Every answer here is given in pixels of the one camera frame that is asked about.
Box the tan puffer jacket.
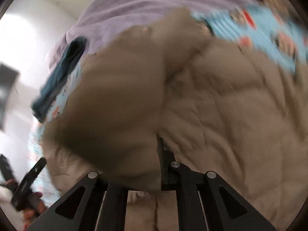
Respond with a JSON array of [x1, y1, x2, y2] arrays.
[[42, 7, 308, 231]]

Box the folded dark blue jeans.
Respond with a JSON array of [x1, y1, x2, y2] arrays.
[[31, 37, 87, 123]]

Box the monkey print blue blanket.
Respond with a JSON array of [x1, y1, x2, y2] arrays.
[[26, 2, 308, 231]]

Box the purple bed cover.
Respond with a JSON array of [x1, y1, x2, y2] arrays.
[[48, 0, 252, 70]]

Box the wall mounted monitor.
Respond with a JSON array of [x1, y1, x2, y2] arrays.
[[0, 63, 19, 130]]

